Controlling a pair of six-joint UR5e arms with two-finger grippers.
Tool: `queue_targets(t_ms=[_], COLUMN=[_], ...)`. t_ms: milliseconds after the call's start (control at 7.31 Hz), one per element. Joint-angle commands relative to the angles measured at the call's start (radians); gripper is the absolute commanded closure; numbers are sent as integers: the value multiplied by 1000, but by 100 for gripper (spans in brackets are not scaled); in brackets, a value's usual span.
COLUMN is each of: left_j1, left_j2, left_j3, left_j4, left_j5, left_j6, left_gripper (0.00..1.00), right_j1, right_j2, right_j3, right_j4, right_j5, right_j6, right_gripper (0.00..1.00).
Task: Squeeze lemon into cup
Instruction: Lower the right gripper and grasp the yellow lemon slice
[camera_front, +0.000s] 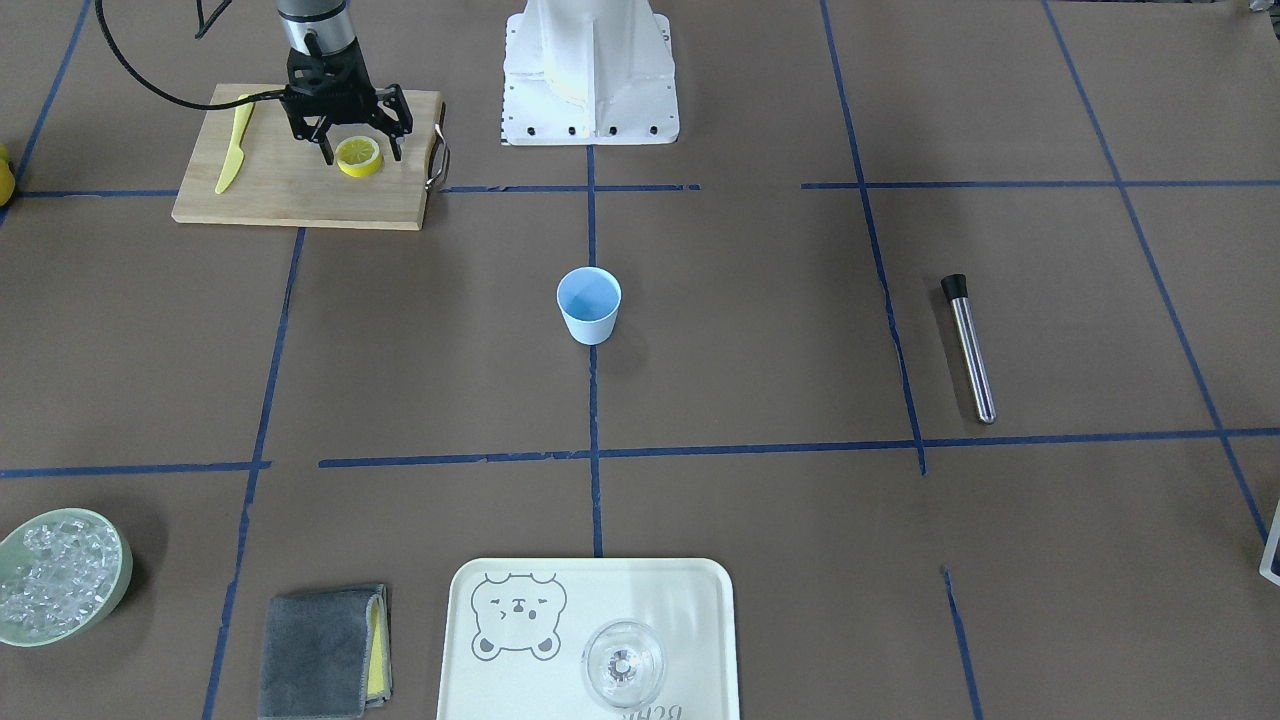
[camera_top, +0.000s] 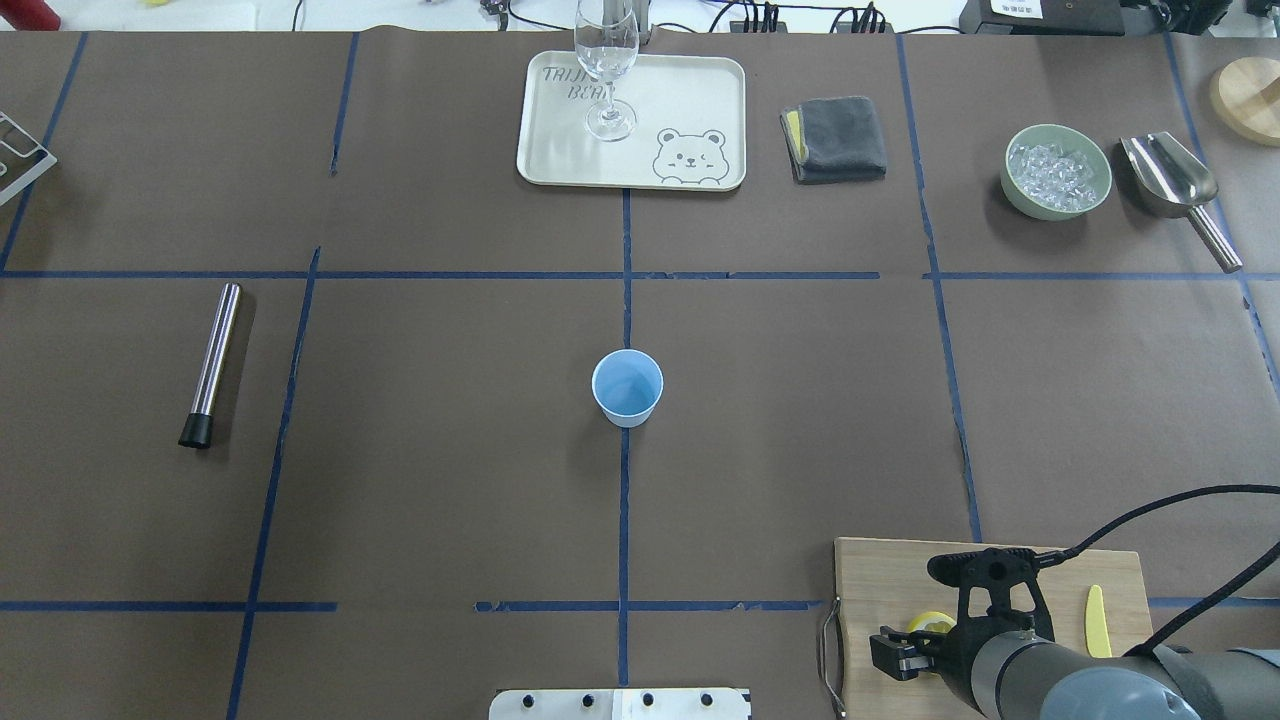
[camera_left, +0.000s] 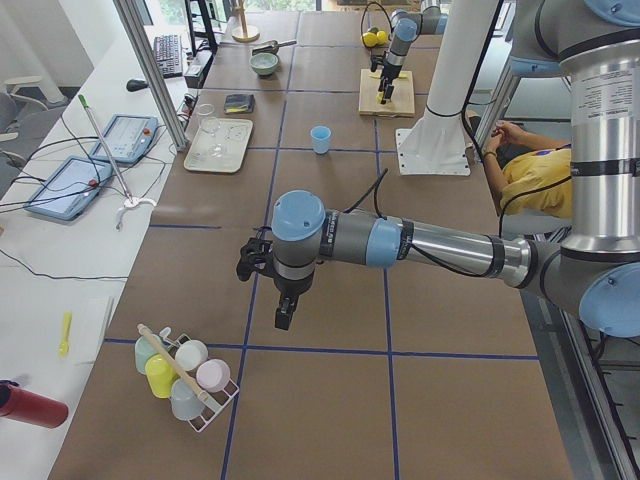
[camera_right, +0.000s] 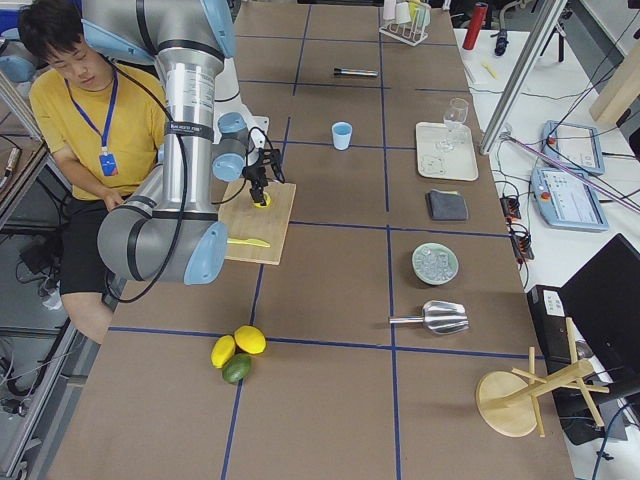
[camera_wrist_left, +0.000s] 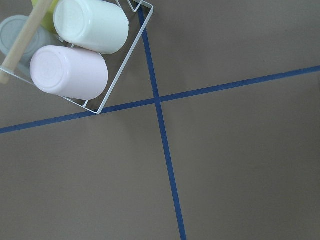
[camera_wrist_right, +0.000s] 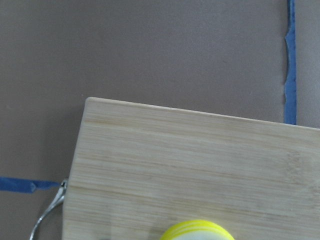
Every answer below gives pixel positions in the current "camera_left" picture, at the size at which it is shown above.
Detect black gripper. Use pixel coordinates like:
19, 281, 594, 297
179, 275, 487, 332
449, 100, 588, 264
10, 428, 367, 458
236, 237, 315, 330

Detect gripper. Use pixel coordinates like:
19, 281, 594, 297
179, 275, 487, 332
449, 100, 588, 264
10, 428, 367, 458
370, 51, 403, 104

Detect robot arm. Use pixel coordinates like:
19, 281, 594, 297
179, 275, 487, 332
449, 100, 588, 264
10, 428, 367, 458
236, 1, 639, 337
370, 1, 448, 104

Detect light blue cup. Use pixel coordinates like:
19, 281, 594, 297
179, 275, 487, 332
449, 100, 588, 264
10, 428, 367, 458
310, 125, 332, 155

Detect pink cup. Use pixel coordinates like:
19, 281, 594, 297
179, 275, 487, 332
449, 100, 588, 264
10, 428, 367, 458
196, 359, 231, 392

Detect white cup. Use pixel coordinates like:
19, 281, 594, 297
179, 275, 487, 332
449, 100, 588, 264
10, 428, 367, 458
175, 339, 209, 372

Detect white cup rack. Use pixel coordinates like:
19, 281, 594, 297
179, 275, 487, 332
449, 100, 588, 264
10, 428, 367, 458
137, 324, 239, 432

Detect grey blue cup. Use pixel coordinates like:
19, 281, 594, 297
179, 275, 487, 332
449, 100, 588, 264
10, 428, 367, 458
170, 379, 204, 421

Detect yellow cup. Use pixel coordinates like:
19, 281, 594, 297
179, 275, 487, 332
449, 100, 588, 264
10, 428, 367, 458
144, 354, 179, 399

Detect mint green cup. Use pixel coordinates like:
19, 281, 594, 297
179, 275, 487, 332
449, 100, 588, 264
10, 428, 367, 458
134, 336, 157, 375

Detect wooden cutting board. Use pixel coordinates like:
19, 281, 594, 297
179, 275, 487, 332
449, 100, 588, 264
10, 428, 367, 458
358, 69, 415, 118

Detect whole yellow lemons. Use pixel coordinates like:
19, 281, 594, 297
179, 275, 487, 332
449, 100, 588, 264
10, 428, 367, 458
361, 28, 388, 49

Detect metal ice scoop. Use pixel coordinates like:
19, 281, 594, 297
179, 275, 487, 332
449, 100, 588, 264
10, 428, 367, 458
251, 39, 297, 55

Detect green bowl with ice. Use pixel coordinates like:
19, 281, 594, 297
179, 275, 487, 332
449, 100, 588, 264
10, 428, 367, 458
249, 52, 280, 77

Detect wooden mug tree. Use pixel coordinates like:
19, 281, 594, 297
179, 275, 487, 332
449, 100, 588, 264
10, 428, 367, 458
231, 0, 260, 43

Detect dark folded cloth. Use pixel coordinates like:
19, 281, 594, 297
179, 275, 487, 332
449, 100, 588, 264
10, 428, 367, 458
223, 93, 255, 115

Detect person in yellow shirt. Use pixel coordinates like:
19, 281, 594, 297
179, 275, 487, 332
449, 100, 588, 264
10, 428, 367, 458
483, 121, 572, 219

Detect beige serving tray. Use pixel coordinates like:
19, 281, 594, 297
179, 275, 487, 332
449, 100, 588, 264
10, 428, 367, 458
183, 119, 253, 174

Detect clear wine glass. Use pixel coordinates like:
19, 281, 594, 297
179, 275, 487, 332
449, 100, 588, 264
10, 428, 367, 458
195, 103, 226, 158

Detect reacher grabber stick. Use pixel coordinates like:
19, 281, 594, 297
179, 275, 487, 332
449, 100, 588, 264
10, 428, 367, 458
78, 94, 157, 231

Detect white notebook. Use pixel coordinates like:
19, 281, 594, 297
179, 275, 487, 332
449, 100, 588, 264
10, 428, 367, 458
70, 296, 114, 364

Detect black keyboard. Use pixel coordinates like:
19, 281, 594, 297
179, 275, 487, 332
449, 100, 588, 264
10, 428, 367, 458
153, 34, 183, 78

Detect yellow plastic spoon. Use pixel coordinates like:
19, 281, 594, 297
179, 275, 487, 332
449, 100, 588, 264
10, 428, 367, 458
58, 311, 72, 358

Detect far teach pendant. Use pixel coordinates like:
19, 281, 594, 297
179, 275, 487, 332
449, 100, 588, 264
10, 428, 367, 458
102, 114, 159, 166

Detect teach pendant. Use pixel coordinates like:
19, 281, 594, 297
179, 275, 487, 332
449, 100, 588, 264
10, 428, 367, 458
24, 156, 113, 221
102, 114, 159, 166

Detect near teach pendant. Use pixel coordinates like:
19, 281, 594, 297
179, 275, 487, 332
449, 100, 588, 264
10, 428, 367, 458
24, 156, 113, 221

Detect black computer mouse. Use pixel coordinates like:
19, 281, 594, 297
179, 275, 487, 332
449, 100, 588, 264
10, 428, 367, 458
125, 79, 148, 92

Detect red water bottle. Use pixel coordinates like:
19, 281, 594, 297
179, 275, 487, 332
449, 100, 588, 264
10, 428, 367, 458
1, 381, 69, 428

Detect grey office chair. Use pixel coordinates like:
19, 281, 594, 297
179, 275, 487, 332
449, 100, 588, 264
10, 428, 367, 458
1, 75, 68, 196

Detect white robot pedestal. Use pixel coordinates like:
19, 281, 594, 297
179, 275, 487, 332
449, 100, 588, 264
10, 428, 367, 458
396, 0, 501, 176

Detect aluminium frame post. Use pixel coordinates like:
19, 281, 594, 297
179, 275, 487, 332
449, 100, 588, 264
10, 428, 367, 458
113, 0, 188, 152

